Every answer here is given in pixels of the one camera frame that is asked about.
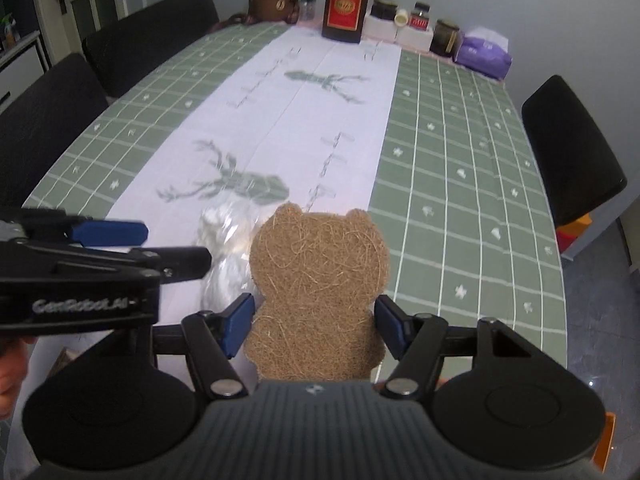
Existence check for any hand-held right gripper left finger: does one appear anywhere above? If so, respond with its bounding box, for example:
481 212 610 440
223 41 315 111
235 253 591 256
150 292 257 402

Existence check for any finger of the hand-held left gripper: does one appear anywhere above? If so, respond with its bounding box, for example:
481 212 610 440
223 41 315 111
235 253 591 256
0 207 149 248
0 242 212 287

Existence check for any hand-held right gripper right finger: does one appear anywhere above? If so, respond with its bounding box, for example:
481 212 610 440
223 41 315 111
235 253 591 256
375 294 535 402

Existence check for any clear plastic bag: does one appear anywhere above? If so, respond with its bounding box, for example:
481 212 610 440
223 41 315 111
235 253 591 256
197 200 266 311

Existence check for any brown bear-shaped fibre scrubber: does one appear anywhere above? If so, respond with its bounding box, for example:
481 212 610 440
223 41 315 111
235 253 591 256
243 201 392 383

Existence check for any person's left hand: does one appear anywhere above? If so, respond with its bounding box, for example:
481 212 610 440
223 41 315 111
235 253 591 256
0 342 38 418

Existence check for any white side cabinet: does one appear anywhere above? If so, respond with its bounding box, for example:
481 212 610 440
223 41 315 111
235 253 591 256
0 30 53 113

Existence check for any orange red stool stack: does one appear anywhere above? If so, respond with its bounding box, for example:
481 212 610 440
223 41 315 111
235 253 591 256
555 212 593 258

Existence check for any glass panel cabinet door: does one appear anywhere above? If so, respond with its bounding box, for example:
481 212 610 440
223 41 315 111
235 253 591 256
30 0 146 56

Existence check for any purple tissue pack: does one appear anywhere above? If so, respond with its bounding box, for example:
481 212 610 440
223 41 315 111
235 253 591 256
454 25 513 81

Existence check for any white box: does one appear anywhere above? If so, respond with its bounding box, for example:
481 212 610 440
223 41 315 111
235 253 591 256
397 25 435 51
364 15 400 41

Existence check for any dark glass jar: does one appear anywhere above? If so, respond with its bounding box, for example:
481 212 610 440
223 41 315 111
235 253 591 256
370 0 398 22
431 19 461 57

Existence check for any dark liquor bottle red label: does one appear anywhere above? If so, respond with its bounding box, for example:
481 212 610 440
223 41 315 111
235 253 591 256
321 0 371 45

